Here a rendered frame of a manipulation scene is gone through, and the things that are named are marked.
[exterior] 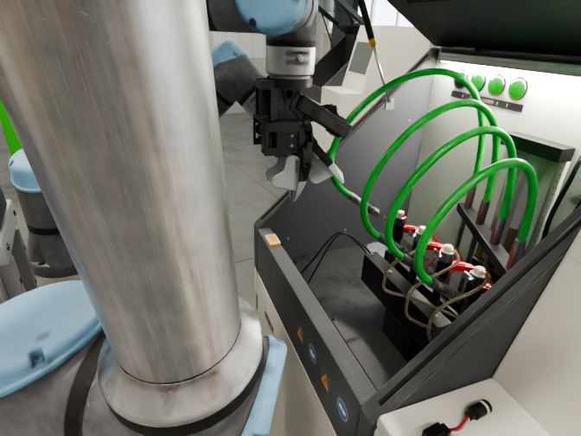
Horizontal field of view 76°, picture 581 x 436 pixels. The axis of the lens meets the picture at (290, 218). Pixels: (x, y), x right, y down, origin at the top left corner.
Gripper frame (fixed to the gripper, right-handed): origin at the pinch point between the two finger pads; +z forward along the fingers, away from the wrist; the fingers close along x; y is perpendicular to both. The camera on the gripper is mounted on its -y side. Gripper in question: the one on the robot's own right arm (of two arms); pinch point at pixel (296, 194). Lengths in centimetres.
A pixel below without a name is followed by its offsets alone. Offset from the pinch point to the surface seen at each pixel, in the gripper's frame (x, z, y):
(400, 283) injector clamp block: 2.4, 23.7, -25.2
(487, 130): 10.5, -12.6, -29.7
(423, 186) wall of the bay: -32, 17, -57
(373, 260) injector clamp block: -7.6, 23.7, -24.0
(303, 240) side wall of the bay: -37, 33, -18
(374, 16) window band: -544, -52, -340
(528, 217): 18.2, 1.0, -35.8
